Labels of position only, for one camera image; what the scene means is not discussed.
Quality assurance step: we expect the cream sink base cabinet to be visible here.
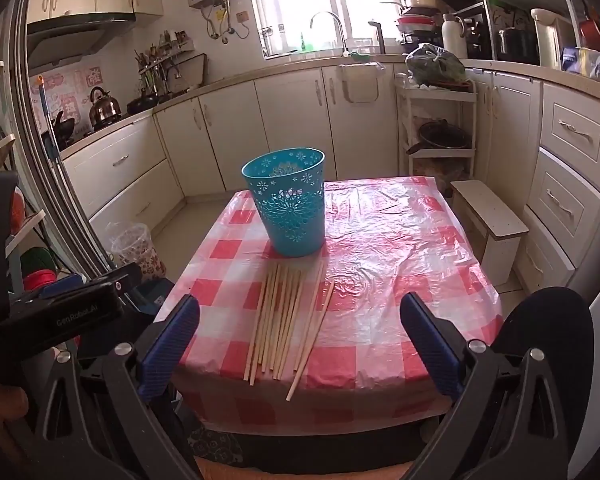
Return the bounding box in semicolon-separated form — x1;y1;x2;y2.
155;62;411;196

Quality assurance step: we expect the metal sliding door frame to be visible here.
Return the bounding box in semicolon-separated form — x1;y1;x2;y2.
10;0;106;281

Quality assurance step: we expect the cream stove base cabinet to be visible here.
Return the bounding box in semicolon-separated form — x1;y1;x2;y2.
62;110;186;241

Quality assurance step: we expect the green plastic bag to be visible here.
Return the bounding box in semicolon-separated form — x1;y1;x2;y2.
405;43;467;86

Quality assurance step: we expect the teal perforated plastic basket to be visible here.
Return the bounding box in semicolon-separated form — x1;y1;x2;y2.
241;147;327;258

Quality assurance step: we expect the white water boiler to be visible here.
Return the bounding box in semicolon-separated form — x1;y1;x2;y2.
530;7;578;68

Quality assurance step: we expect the red white checked tablecloth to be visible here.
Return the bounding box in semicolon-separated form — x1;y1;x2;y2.
167;176;505;433

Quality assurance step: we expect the red pan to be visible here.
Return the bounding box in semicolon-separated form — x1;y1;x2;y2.
580;10;600;56

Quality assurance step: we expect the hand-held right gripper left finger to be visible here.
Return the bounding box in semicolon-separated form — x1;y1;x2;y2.
35;292;203;480

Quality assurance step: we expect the wall utensil rack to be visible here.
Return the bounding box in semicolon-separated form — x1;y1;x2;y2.
134;30;191;101

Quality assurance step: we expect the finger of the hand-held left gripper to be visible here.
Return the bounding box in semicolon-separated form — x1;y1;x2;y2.
82;261;144;306

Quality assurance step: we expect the black wok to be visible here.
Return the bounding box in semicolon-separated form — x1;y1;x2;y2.
40;110;76;148

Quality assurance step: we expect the white wooden stool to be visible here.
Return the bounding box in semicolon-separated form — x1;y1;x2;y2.
450;179;530;288

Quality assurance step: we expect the clear bin with floral bag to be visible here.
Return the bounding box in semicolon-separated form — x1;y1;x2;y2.
104;222;167;281

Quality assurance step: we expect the kitchen window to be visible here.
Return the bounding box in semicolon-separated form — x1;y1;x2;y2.
244;0;416;58

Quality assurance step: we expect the pink printed wall sticker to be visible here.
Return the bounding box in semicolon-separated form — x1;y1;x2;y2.
32;65;103;126

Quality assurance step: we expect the black angular faucet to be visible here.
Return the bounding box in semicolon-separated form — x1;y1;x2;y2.
368;21;387;55

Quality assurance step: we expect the range hood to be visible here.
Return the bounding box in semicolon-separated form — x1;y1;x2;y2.
26;12;137;73

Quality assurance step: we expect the black frying pan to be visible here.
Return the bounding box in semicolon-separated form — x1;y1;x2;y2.
405;120;473;156

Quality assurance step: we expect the white rolling storage cart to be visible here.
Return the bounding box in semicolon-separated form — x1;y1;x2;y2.
394;77;478;196

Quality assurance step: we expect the white hanging bin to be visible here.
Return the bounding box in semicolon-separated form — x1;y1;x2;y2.
339;62;385;105

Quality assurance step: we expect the steel kettle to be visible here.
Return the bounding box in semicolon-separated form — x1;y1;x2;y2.
89;86;122;128

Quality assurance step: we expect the group of wooden chopsticks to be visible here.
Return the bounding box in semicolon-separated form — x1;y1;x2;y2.
243;260;336;402

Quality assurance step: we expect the black lidded pot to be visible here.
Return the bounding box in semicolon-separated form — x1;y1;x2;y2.
126;89;160;115

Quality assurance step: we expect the white thermos bottle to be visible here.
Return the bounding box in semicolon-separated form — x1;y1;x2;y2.
441;13;468;60

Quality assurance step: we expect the stack of dishes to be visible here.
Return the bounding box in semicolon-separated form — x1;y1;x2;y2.
395;0;438;43

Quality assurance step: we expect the green round container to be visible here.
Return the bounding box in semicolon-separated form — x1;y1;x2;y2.
20;247;53;273

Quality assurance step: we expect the steel stock pot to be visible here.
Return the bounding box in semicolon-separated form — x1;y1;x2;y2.
497;27;536;63

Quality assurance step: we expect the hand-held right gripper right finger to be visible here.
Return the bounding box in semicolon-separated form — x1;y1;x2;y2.
399;291;576;480

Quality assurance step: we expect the red round container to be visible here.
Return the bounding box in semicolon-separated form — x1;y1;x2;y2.
22;269;56;291

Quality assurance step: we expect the chrome gooseneck faucet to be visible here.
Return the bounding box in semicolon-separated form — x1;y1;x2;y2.
309;11;351;56

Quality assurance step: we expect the blue box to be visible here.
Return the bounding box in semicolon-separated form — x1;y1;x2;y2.
560;47;588;73

